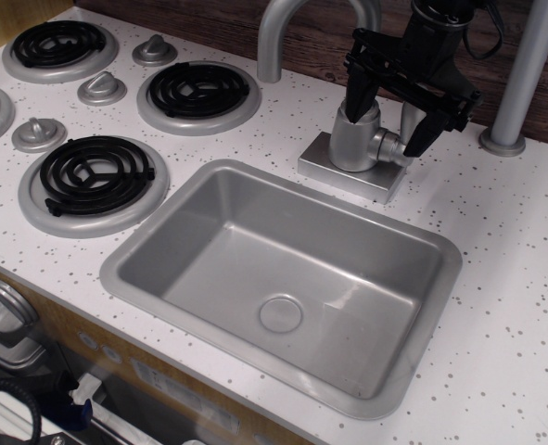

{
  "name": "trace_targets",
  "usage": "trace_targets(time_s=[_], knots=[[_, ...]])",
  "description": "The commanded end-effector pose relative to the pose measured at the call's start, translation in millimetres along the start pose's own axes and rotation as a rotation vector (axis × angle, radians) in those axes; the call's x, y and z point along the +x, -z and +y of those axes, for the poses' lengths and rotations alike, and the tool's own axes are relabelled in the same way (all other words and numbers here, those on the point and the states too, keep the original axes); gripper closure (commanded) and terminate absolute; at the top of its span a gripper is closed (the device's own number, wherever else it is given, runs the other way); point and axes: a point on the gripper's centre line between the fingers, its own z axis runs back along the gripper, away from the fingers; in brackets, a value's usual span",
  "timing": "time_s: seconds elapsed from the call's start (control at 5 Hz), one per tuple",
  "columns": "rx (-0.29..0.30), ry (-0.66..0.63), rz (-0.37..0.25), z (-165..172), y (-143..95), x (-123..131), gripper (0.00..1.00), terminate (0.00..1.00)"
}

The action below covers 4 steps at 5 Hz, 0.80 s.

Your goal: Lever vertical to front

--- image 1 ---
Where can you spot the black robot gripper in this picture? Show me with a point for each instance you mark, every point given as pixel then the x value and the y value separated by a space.
pixel 418 67

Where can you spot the grey faucet lever handle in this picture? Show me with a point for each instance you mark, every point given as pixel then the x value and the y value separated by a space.
pixel 411 116

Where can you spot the grey vertical support pole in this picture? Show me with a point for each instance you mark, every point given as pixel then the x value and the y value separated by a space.
pixel 504 138

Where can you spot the grey toy faucet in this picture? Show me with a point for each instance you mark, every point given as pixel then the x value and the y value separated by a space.
pixel 362 158

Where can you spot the back right black burner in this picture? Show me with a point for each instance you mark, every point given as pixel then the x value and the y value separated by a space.
pixel 198 98

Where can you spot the grey toy sink basin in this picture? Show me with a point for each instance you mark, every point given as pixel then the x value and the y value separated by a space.
pixel 336 301

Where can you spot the grey stove knob back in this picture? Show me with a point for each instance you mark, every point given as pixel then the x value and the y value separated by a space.
pixel 154 52

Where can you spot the grey stove knob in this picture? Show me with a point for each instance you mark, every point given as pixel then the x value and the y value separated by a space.
pixel 102 90
pixel 39 135
pixel 154 52

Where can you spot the grey stove knob middle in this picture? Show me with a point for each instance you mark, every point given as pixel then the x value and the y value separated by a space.
pixel 102 90

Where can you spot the front right black burner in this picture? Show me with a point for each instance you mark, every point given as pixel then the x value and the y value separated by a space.
pixel 93 186

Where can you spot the back left black burner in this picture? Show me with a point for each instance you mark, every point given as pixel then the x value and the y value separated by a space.
pixel 59 51

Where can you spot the grey stove knob front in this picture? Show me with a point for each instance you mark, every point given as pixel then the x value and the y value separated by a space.
pixel 39 135

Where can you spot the grey oven dial knob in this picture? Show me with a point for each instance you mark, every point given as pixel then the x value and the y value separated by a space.
pixel 17 316

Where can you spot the grey oven door handle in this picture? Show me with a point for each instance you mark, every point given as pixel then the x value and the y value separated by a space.
pixel 23 358

